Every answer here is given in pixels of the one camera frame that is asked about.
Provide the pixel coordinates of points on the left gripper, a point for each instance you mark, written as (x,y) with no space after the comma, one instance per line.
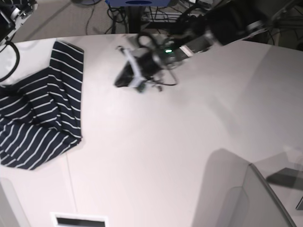
(150,64)

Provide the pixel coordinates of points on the navy white striped t-shirt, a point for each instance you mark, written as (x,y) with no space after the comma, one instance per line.
(40,114)

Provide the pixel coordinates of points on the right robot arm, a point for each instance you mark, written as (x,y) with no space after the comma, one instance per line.
(13,14)

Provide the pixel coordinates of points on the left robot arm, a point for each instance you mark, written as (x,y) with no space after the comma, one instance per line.
(232,21)

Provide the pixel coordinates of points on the black table leg column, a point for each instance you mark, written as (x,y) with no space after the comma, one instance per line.
(134,15)

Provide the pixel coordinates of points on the white framed table slot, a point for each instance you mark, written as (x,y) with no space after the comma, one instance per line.
(60,219)

